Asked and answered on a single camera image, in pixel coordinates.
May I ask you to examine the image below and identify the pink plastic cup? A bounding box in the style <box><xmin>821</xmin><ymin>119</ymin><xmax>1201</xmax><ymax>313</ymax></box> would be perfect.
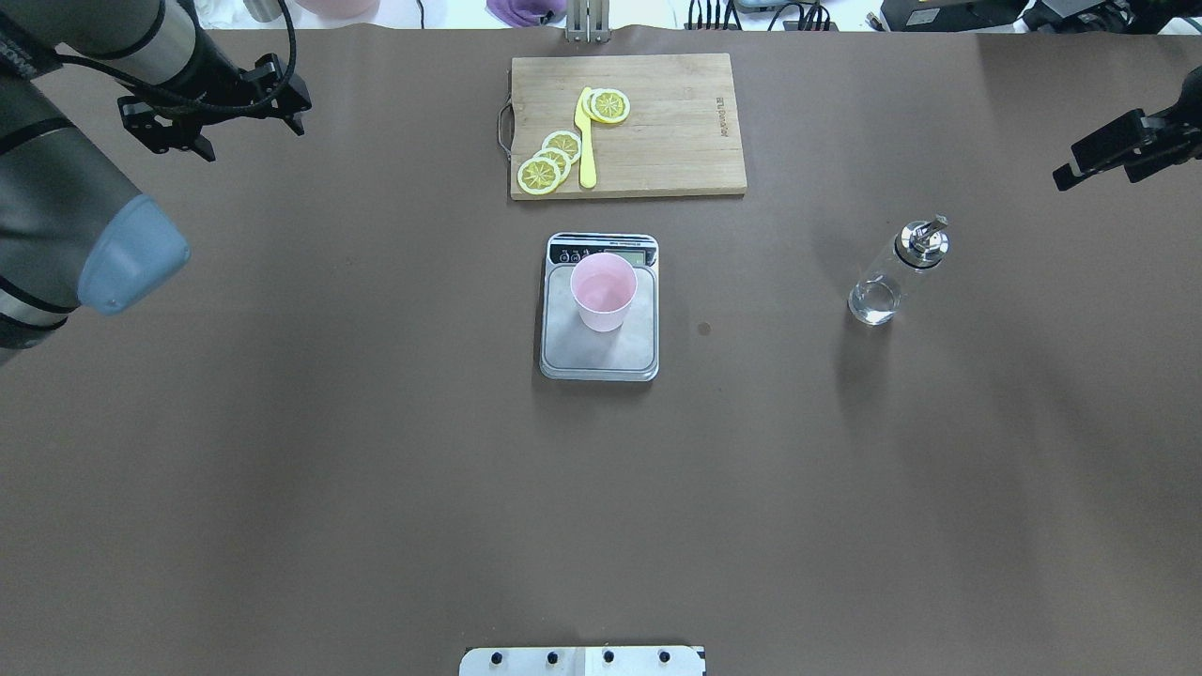
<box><xmin>569</xmin><ymin>253</ymin><xmax>639</xmax><ymax>332</ymax></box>

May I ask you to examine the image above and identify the glass sauce bottle steel spout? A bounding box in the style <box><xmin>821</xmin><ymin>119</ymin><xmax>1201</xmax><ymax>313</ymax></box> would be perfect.
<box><xmin>847</xmin><ymin>214</ymin><xmax>950</xmax><ymax>326</ymax></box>

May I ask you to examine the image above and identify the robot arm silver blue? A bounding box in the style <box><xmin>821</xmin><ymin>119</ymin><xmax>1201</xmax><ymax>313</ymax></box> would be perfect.
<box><xmin>1</xmin><ymin>1</ymin><xmax>215</xmax><ymax>362</ymax></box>

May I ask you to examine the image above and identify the silver digital kitchen scale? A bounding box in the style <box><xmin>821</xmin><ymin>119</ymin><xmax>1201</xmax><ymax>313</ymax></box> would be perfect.
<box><xmin>538</xmin><ymin>232</ymin><xmax>660</xmax><ymax>383</ymax></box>

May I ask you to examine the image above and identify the yellow plastic knife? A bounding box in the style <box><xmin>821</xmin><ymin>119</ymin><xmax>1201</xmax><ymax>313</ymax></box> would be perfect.
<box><xmin>575</xmin><ymin>85</ymin><xmax>597</xmax><ymax>190</ymax></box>

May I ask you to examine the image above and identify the lemon slice far right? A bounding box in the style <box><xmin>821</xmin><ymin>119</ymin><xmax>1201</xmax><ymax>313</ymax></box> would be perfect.
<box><xmin>516</xmin><ymin>158</ymin><xmax>563</xmax><ymax>196</ymax></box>

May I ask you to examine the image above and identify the lemon slice middle stack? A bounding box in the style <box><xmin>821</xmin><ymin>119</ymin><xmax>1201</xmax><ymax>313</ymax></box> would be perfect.
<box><xmin>532</xmin><ymin>148</ymin><xmax>575</xmax><ymax>180</ymax></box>

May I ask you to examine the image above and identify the lemon slice stack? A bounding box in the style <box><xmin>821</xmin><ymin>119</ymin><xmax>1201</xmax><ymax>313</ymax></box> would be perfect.
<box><xmin>532</xmin><ymin>148</ymin><xmax>575</xmax><ymax>180</ymax></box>
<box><xmin>542</xmin><ymin>130</ymin><xmax>582</xmax><ymax>164</ymax></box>

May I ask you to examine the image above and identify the lemon slice lower stack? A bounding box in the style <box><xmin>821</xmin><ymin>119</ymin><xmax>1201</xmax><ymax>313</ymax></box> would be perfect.
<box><xmin>542</xmin><ymin>130</ymin><xmax>582</xmax><ymax>164</ymax></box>

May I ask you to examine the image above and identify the bamboo cutting board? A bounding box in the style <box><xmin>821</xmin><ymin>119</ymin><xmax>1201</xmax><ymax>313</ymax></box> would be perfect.
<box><xmin>508</xmin><ymin>53</ymin><xmax>746</xmax><ymax>200</ymax></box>

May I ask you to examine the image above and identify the lemon slice front pair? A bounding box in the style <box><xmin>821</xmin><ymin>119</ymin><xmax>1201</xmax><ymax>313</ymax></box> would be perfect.
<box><xmin>583</xmin><ymin>88</ymin><xmax>632</xmax><ymax>125</ymax></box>

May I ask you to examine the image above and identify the purple cloth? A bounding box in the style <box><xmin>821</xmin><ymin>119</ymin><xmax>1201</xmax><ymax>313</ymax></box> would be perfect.
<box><xmin>484</xmin><ymin>0</ymin><xmax>567</xmax><ymax>26</ymax></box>

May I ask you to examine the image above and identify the black power strip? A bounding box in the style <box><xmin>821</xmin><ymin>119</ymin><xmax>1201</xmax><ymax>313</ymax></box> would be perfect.
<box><xmin>678</xmin><ymin>1</ymin><xmax>839</xmax><ymax>32</ymax></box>

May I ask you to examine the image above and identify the pink bowl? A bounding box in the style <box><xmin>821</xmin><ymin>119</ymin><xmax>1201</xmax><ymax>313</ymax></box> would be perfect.
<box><xmin>296</xmin><ymin>0</ymin><xmax>379</xmax><ymax>19</ymax></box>

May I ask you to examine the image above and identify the aluminium frame post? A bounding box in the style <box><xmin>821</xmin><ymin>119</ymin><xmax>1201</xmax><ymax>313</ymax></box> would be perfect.
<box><xmin>565</xmin><ymin>0</ymin><xmax>612</xmax><ymax>45</ymax></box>

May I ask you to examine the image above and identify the white pedestal column base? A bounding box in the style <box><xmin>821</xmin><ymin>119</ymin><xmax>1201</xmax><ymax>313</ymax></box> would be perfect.
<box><xmin>458</xmin><ymin>645</ymin><xmax>708</xmax><ymax>675</ymax></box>

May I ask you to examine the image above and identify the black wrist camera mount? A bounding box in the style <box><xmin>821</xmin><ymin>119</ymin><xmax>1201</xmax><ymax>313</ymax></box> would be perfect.
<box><xmin>1053</xmin><ymin>66</ymin><xmax>1201</xmax><ymax>192</ymax></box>
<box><xmin>117</xmin><ymin>53</ymin><xmax>313</xmax><ymax>161</ymax></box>

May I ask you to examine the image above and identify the black looped camera cable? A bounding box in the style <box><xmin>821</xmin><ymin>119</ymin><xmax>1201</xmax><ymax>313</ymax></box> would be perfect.
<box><xmin>56</xmin><ymin>0</ymin><xmax>299</xmax><ymax>118</ymax></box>

